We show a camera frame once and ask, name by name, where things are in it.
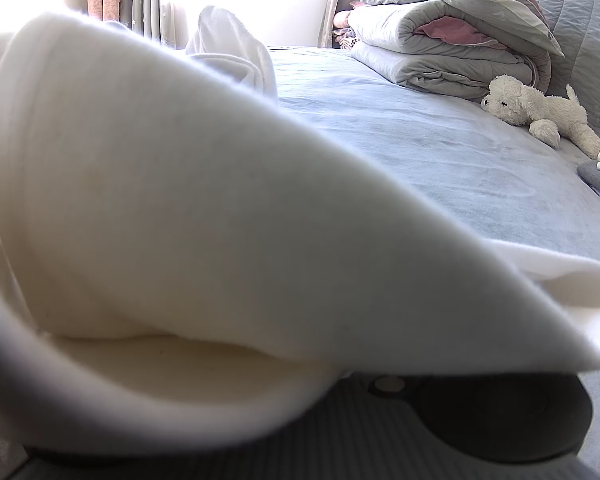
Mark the folded grey quilt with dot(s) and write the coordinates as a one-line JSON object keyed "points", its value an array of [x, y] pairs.
{"points": [[430, 45]]}

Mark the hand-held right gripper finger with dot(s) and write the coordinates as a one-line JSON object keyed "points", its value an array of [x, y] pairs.
{"points": [[385, 385]]}

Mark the white long-sleeve sweatshirt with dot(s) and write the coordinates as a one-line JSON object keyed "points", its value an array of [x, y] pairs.
{"points": [[205, 235]]}

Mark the grey quilted headboard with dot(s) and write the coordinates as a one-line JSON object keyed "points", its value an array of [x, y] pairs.
{"points": [[585, 20]]}

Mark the patterned cloth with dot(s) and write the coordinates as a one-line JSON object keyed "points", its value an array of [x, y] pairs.
{"points": [[345, 37]]}

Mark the white plush dog toy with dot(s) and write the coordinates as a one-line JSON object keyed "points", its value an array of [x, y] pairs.
{"points": [[530, 105]]}

